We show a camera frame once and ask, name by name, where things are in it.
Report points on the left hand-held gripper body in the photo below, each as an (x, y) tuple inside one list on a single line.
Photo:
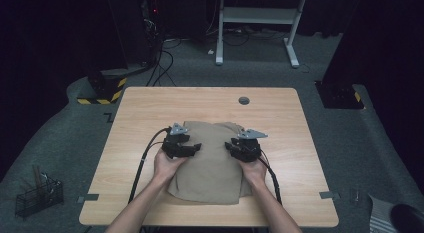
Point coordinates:
[(175, 146)]

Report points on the grey striped cloth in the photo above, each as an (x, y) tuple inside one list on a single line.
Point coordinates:
[(380, 216)]

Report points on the black rounded object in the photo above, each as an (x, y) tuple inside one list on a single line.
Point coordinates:
[(408, 219)]

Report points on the white metal stand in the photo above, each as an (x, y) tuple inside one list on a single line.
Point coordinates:
[(256, 15)]

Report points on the person's right hand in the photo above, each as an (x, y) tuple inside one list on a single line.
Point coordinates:
[(255, 173)]

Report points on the grey tape strip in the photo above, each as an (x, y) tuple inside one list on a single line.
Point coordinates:
[(89, 197), (328, 195)]

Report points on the black stand base yellow mark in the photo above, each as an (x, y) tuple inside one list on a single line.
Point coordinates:
[(338, 96)]

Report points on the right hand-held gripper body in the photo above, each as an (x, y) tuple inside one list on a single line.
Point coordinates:
[(249, 149)]

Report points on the person's left hand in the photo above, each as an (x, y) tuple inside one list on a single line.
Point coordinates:
[(166, 169)]

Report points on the black yellow striped stand base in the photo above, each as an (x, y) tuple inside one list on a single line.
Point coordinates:
[(106, 89)]

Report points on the grey round table grommet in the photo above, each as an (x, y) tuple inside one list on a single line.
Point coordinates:
[(244, 100)]

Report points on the black equipment rack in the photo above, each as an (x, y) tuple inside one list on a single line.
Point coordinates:
[(150, 26)]

